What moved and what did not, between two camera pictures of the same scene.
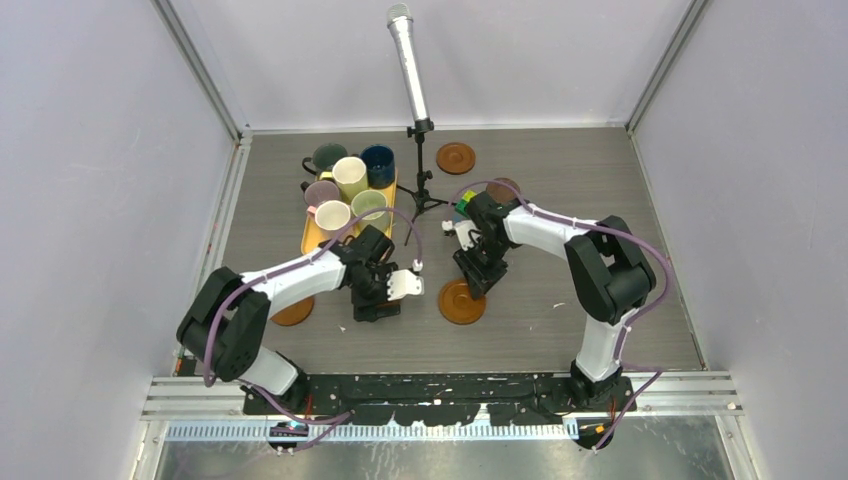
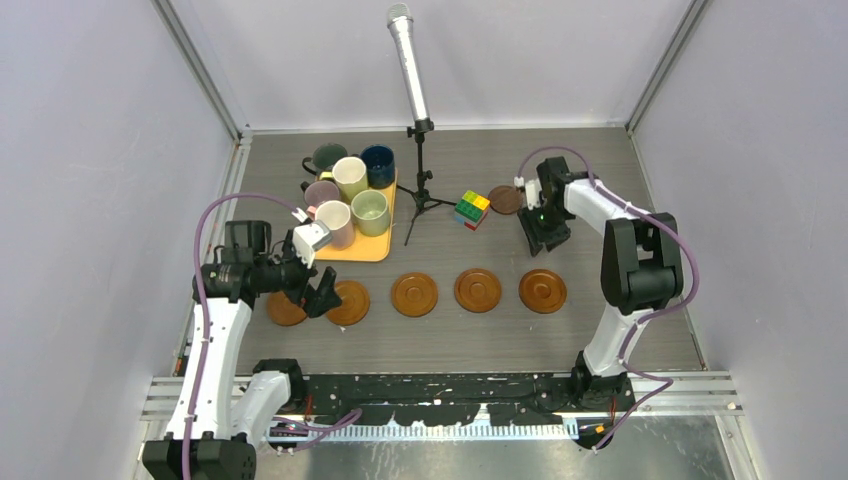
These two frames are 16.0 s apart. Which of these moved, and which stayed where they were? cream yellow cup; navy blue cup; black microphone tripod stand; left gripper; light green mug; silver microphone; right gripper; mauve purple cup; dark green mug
Moved: left gripper; right gripper
Stayed: cream yellow cup; dark green mug; navy blue cup; light green mug; mauve purple cup; silver microphone; black microphone tripod stand
